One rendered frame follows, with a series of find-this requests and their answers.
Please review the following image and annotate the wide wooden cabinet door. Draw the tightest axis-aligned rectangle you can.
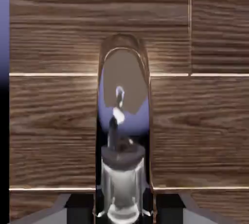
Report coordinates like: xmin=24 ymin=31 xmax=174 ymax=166
xmin=9 ymin=75 xmax=249 ymax=189

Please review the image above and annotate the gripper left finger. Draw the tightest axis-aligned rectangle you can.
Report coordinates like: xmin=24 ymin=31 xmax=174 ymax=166
xmin=9 ymin=192 xmax=96 ymax=224

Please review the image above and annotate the narrow wooden cabinet panel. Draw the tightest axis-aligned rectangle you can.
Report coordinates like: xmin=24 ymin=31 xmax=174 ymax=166
xmin=191 ymin=0 xmax=249 ymax=75

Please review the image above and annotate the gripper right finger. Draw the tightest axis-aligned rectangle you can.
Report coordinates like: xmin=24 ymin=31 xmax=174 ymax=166
xmin=155 ymin=192 xmax=237 ymax=224

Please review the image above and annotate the curved shiny metal handle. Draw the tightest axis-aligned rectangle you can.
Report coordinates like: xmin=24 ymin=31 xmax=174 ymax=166
xmin=94 ymin=33 xmax=158 ymax=224

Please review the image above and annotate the brown wooden cabinet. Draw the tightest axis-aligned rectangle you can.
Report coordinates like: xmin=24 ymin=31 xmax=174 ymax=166
xmin=9 ymin=0 xmax=249 ymax=224

